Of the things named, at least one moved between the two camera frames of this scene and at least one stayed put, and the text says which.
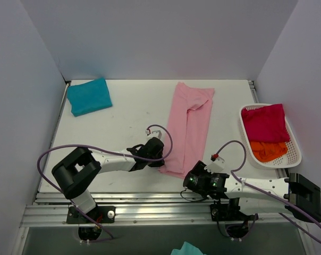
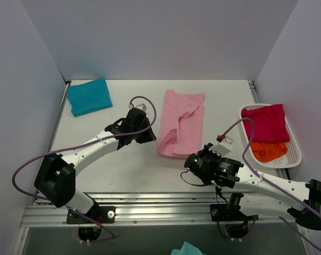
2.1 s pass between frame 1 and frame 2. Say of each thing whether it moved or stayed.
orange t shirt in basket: stayed
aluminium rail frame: stayed
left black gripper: moved
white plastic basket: stayed
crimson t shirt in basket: stayed
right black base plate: stayed
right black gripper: moved
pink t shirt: moved
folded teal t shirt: stayed
